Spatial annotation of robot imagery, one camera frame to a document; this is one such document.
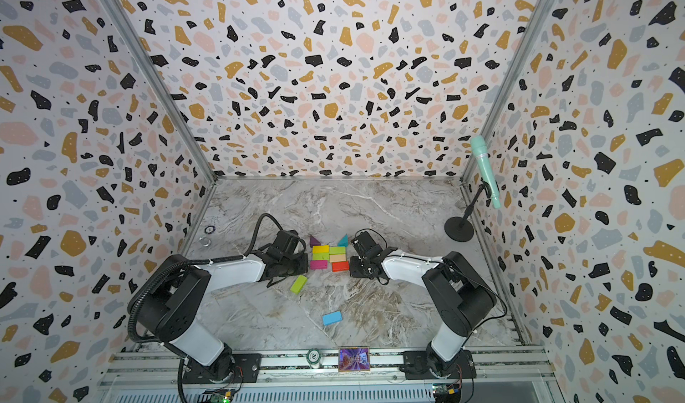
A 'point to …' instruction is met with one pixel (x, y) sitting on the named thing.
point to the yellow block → (321, 249)
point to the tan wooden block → (338, 258)
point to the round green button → (313, 357)
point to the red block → (341, 267)
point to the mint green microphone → (480, 147)
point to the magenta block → (318, 265)
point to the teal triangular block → (343, 242)
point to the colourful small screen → (353, 358)
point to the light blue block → (333, 317)
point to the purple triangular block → (313, 242)
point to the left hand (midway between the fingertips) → (316, 264)
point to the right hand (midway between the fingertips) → (358, 269)
